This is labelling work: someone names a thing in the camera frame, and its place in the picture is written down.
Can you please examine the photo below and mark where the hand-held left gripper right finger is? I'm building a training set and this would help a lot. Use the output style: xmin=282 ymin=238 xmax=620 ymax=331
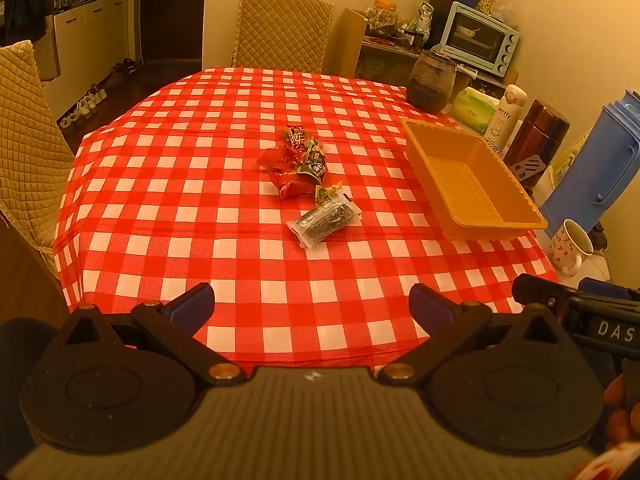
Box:
xmin=377 ymin=283 xmax=581 ymax=386

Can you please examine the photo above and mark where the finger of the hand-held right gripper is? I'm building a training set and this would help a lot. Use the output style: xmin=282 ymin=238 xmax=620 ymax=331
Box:
xmin=512 ymin=274 xmax=581 ymax=313
xmin=580 ymin=277 xmax=640 ymax=301

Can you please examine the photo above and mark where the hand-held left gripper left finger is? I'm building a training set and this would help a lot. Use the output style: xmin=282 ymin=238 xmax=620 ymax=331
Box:
xmin=47 ymin=282 xmax=249 ymax=387

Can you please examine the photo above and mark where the yellow plastic tray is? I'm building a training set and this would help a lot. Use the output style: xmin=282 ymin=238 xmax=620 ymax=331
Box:
xmin=400 ymin=116 xmax=549 ymax=241

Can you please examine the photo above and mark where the clear dark snack packet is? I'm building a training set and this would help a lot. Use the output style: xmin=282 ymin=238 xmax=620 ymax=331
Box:
xmin=287 ymin=195 xmax=363 ymax=248

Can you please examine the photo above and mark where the yellow green candy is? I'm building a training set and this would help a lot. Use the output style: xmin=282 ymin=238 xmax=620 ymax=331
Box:
xmin=315 ymin=182 xmax=346 ymax=206

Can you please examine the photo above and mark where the large red snack packet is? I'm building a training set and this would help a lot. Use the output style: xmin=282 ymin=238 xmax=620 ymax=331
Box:
xmin=270 ymin=169 xmax=321 ymax=202

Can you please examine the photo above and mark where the dark green candy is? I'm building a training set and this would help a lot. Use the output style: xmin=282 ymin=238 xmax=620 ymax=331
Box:
xmin=298 ymin=152 xmax=328 ymax=181

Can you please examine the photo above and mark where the red white striped candy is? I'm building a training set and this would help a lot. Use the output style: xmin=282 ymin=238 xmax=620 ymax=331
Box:
xmin=282 ymin=127 xmax=313 ymax=153

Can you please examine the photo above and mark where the person's right hand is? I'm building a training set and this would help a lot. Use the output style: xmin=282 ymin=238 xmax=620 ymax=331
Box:
xmin=602 ymin=374 xmax=640 ymax=453

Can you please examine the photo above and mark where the white patterned mug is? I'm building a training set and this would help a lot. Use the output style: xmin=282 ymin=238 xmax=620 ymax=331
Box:
xmin=549 ymin=219 xmax=595 ymax=275

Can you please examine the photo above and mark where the red checkered tablecloth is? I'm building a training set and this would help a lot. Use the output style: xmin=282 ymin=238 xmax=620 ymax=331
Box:
xmin=52 ymin=66 xmax=558 ymax=366

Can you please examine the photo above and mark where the blue thermos jug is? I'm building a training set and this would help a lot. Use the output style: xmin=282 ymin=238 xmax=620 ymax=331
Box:
xmin=542 ymin=91 xmax=640 ymax=238

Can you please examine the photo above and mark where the red white cloth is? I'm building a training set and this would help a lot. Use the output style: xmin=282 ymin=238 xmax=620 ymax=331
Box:
xmin=572 ymin=442 xmax=640 ymax=480

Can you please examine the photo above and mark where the yellow printed bag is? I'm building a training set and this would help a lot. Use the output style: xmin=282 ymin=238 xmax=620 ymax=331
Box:
xmin=550 ymin=130 xmax=593 ymax=186

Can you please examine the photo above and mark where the brown metal thermos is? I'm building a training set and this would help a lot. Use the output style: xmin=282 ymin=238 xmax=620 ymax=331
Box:
xmin=504 ymin=100 xmax=571 ymax=181

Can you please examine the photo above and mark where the white thermos bottle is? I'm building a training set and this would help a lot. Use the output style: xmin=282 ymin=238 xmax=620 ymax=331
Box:
xmin=484 ymin=85 xmax=528 ymax=148

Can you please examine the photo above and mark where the green tissue pack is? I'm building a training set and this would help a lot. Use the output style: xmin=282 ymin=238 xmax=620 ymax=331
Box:
xmin=452 ymin=87 xmax=501 ymax=133

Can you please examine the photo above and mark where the glass jar with dark liquid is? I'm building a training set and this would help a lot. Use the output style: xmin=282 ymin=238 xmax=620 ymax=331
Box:
xmin=409 ymin=49 xmax=458 ymax=113

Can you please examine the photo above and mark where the quilted beige chair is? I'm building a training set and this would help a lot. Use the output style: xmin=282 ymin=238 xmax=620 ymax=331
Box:
xmin=232 ymin=0 xmax=335 ymax=73
xmin=0 ymin=40 xmax=76 ymax=256

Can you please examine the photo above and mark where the row of shoes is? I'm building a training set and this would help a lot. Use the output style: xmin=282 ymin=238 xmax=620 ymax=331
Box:
xmin=57 ymin=57 xmax=138 ymax=133

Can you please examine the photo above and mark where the blue toaster oven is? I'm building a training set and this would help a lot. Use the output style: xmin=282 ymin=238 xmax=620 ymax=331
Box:
xmin=437 ymin=1 xmax=521 ymax=78

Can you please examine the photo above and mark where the quilted beige chair back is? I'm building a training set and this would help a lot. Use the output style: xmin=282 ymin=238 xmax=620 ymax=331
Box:
xmin=232 ymin=0 xmax=335 ymax=73

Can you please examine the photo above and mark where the dark door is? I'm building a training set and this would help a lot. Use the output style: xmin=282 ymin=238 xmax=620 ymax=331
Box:
xmin=140 ymin=0 xmax=208 ymax=63

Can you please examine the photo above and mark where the plastic jar with orange lid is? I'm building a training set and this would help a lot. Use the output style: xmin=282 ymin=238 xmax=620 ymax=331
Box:
xmin=364 ymin=0 xmax=398 ymax=28

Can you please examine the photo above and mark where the white cabinet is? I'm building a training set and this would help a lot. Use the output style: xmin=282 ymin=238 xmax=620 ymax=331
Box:
xmin=50 ymin=0 xmax=136 ymax=116

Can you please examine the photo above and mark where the dark hanging clothing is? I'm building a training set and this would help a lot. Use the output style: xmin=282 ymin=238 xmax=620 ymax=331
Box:
xmin=0 ymin=0 xmax=51 ymax=46

